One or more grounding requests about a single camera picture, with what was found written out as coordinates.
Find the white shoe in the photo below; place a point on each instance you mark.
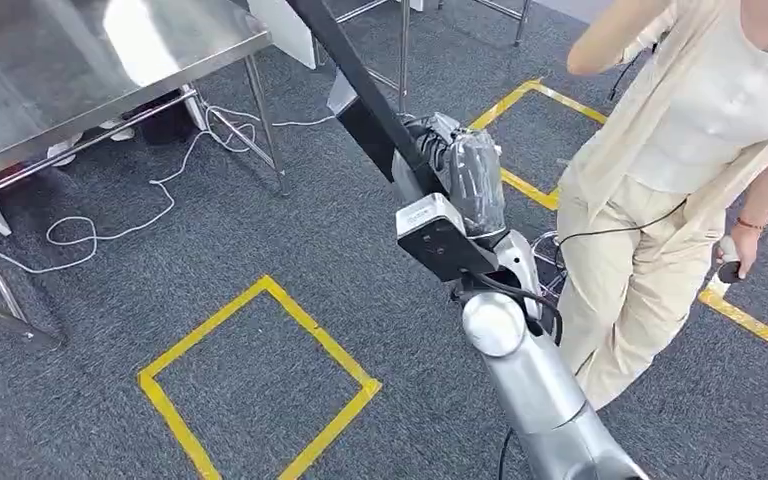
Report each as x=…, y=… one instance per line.
x=119, y=131
x=62, y=151

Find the yellow floor tape square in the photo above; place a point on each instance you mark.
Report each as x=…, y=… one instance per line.
x=321, y=329

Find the black support pole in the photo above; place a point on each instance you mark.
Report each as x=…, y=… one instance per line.
x=351, y=60

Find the clear plastic wrap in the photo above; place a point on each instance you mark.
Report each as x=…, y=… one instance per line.
x=483, y=199

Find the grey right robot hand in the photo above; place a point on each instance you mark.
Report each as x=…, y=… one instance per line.
x=477, y=179

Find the steel table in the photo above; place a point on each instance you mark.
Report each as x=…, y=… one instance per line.
x=59, y=66

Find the person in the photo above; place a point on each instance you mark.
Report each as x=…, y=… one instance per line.
x=689, y=132

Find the white panel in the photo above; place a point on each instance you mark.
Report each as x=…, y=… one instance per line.
x=284, y=30

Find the person's hand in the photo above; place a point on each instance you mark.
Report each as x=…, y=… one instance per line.
x=748, y=245

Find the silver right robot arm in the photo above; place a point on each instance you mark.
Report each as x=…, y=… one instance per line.
x=536, y=384

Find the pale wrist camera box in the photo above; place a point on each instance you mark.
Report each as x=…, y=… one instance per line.
x=437, y=245

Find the steel table frame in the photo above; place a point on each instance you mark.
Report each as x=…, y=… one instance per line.
x=404, y=53
x=522, y=20

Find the black white handheld controller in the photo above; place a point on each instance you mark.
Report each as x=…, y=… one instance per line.
x=729, y=272

